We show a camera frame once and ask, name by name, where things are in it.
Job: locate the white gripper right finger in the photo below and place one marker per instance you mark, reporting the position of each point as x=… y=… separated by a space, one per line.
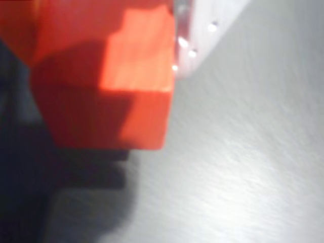
x=202 y=38

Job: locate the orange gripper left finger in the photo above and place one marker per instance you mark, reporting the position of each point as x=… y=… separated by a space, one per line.
x=15 y=22

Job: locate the red block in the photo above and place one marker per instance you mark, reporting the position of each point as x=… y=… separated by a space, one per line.
x=141 y=76

